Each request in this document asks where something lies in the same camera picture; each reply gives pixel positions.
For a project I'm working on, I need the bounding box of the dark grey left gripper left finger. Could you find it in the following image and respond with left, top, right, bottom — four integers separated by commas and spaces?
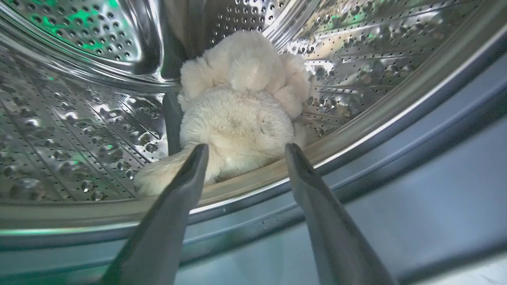
101, 143, 209, 285

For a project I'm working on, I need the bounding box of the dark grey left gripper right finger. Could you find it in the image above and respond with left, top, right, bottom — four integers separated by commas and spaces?
285, 143, 397, 285

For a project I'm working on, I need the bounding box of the cream white plush toy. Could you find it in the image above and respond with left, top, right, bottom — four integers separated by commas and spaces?
135, 30, 311, 197

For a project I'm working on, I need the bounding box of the steel washing machine drum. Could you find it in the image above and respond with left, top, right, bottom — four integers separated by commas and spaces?
0, 0, 507, 230

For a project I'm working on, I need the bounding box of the grey rubber door gasket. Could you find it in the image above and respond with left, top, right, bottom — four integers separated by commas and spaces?
0, 51, 507, 285

